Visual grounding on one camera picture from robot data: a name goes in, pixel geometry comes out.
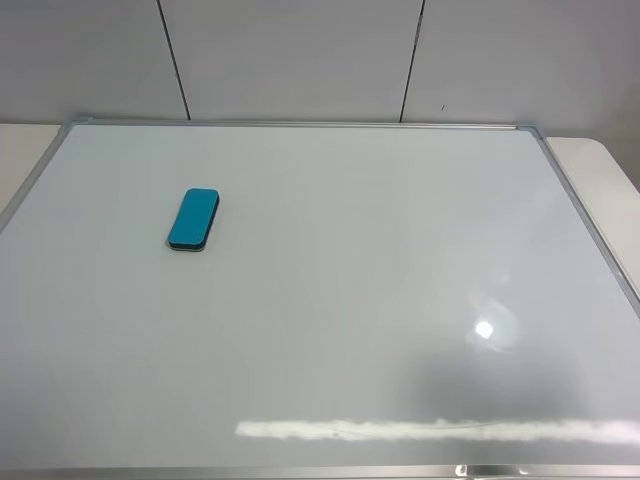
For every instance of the blue whiteboard eraser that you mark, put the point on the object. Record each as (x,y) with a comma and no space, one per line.
(193,222)

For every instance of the white aluminium-framed whiteboard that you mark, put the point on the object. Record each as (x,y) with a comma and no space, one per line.
(373,302)

